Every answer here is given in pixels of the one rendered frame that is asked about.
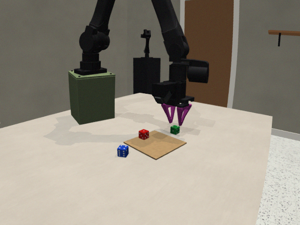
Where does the tan flat mat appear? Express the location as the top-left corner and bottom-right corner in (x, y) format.
(124, 130), (187, 160)

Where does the red die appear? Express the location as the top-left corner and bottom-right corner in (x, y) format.
(139, 129), (149, 140)

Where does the blue die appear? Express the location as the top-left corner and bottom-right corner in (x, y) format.
(117, 145), (129, 158)

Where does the green die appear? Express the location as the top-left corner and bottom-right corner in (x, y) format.
(170, 125), (180, 135)

